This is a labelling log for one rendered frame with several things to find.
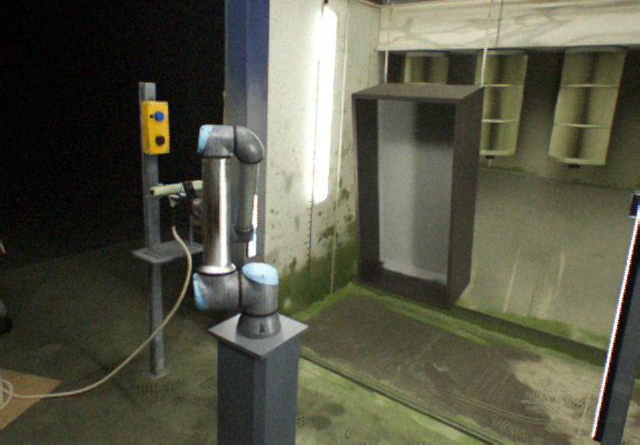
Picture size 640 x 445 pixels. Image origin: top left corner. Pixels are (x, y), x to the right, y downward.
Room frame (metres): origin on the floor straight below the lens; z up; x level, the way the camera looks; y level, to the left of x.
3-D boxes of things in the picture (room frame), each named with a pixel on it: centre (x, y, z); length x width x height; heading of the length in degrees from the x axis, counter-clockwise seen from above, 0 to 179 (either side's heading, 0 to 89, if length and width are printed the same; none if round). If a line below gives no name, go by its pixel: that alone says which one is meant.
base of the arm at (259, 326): (1.80, 0.20, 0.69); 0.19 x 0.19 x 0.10
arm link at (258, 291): (1.80, 0.21, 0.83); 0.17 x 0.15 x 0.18; 104
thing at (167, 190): (2.40, 0.64, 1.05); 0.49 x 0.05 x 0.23; 144
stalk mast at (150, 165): (2.41, 0.86, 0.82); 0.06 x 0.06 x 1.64; 54
